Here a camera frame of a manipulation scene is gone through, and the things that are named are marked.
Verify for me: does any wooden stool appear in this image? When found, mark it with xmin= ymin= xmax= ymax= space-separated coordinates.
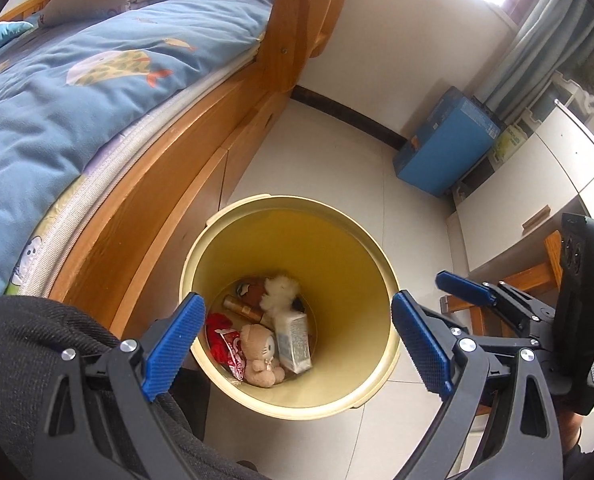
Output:
xmin=439 ymin=232 xmax=565 ymax=331

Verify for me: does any red and white wrapper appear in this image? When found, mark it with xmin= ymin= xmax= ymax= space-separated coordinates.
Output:
xmin=206 ymin=312 xmax=249 ymax=381

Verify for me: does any grey-blue curtain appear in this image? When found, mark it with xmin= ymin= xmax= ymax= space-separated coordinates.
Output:
xmin=477 ymin=0 xmax=594 ymax=126

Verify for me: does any white cabinet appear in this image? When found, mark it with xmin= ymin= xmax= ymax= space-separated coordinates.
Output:
xmin=447 ymin=105 xmax=594 ymax=281

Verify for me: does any blue cardboard box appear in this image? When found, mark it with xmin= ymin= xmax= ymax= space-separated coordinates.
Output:
xmin=394 ymin=86 xmax=503 ymax=198

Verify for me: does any brown cylindrical bottle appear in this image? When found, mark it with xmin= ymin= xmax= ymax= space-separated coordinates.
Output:
xmin=222 ymin=295 xmax=265 ymax=323

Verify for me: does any small beige teddy bear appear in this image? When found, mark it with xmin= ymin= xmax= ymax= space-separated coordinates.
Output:
xmin=239 ymin=324 xmax=286 ymax=388

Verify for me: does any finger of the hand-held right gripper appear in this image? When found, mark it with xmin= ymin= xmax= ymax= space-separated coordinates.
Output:
xmin=436 ymin=271 xmax=557 ymax=343

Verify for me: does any long blue plush toy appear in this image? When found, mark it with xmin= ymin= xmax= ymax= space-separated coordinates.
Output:
xmin=0 ymin=20 xmax=35 ymax=68

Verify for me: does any yellow plastic bin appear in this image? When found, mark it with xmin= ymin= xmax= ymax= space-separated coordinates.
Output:
xmin=178 ymin=192 xmax=402 ymax=422

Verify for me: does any person's right forearm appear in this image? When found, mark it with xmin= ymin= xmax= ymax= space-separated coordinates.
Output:
xmin=560 ymin=410 xmax=594 ymax=480

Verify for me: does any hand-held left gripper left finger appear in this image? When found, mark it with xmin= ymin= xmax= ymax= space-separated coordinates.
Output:
xmin=44 ymin=291 xmax=208 ymax=480

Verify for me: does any white fluffy plush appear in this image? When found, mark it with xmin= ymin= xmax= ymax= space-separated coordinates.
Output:
xmin=260 ymin=274 xmax=300 ymax=318

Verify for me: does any pale yellow packet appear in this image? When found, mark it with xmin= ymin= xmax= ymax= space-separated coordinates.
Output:
xmin=492 ymin=125 xmax=528 ymax=162

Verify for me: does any wooden bunk bed frame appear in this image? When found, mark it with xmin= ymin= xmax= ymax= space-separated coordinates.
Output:
xmin=0 ymin=0 xmax=350 ymax=346

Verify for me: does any blue printed bedsheet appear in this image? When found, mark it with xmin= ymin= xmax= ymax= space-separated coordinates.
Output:
xmin=0 ymin=0 xmax=278 ymax=306

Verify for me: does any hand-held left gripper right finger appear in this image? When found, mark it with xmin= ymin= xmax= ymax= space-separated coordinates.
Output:
xmin=387 ymin=290 xmax=565 ymax=480

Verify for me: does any tissue packet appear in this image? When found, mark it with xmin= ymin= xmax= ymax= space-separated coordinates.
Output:
xmin=273 ymin=310 xmax=313 ymax=374

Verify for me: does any printed mattress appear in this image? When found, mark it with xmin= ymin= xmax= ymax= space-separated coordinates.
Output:
xmin=4 ymin=50 xmax=258 ymax=301

